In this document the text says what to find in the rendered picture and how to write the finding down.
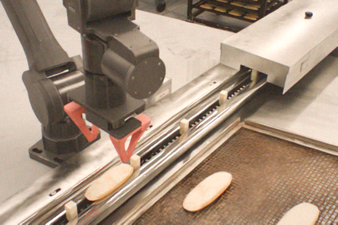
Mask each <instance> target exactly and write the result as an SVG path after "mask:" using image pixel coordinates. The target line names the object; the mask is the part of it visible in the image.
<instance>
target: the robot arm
mask: <svg viewBox="0 0 338 225"><path fill-rule="evenodd" d="M0 1H1V3H2V5H3V8H4V10H5V12H6V13H7V16H8V18H9V20H10V22H11V24H12V26H13V28H14V30H15V33H16V35H17V36H18V38H19V41H20V43H21V45H22V47H23V49H24V52H25V55H26V59H27V63H28V66H29V70H26V71H24V72H23V74H22V81H23V83H24V85H25V88H26V90H27V93H28V97H29V101H30V105H31V107H32V110H33V112H34V114H35V115H36V117H37V119H38V121H39V122H40V123H41V127H42V129H41V130H42V132H41V134H42V135H41V136H42V138H41V140H39V141H38V142H37V143H35V144H34V145H32V147H30V148H29V149H28V152H29V157H30V158H31V159H33V160H34V161H37V162H39V163H42V164H44V165H46V166H49V167H51V168H52V169H54V168H55V167H57V166H59V165H60V164H62V163H64V162H65V161H66V160H68V159H70V158H71V157H73V156H74V155H75V154H77V153H79V152H80V151H82V150H84V149H85V148H86V147H88V146H90V145H92V144H93V143H95V142H96V141H98V140H99V139H100V138H101V131H100V130H99V128H100V129H101V130H103V131H104V132H107V133H108V134H109V138H110V140H111V142H112V143H113V145H114V147H115V149H116V152H117V154H118V156H119V158H120V159H121V161H122V163H125V162H126V161H128V160H130V158H131V155H132V153H133V151H134V148H135V147H136V145H137V142H138V140H139V139H140V138H141V136H142V134H143V133H144V132H145V131H146V129H147V127H148V126H149V124H150V123H151V118H150V117H148V116H146V115H144V114H141V113H143V112H144V111H145V110H146V101H145V100H144V99H147V98H149V97H150V96H152V95H154V94H155V93H156V92H157V91H158V90H159V88H160V87H161V85H162V84H163V81H164V78H165V64H164V62H163V61H162V60H161V59H160V57H159V54H160V51H159V47H158V45H157V44H156V42H155V41H153V40H152V39H151V38H149V37H147V36H146V35H145V34H144V33H142V32H141V31H140V26H139V25H138V24H135V23H134V22H132V21H133V20H135V19H136V17H135V8H136V7H139V0H62V5H63V6H64V7H65V8H66V12H67V22H68V26H70V27H72V28H73V29H74V30H75V31H77V32H79V33H80V39H81V52H82V58H83V59H82V58H81V56H80V54H79V55H76V56H72V57H69V56H68V54H67V53H66V51H65V50H64V49H63V48H62V47H61V46H60V44H59V42H58V41H57V40H56V37H54V35H53V33H52V31H51V29H50V27H49V25H48V23H47V21H46V19H45V16H44V14H43V13H42V11H41V8H40V6H39V4H38V2H37V1H36V0H0ZM66 70H68V71H67V72H64V71H66ZM62 72H64V73H62ZM57 74H58V75H57ZM54 75H55V76H54ZM50 76H51V77H50ZM47 77H48V78H47ZM135 113H136V114H137V115H139V114H141V115H139V116H138V117H136V118H134V117H130V116H131V115H133V114H135ZM83 114H85V115H86V121H88V122H90V123H92V126H89V125H86V122H85V118H83ZM128 117H130V118H129V119H127V120H126V121H125V119H126V118H128ZM131 135H132V137H131V140H130V143H129V146H128V149H127V152H125V142H126V140H127V139H128V137H130V136H131Z"/></svg>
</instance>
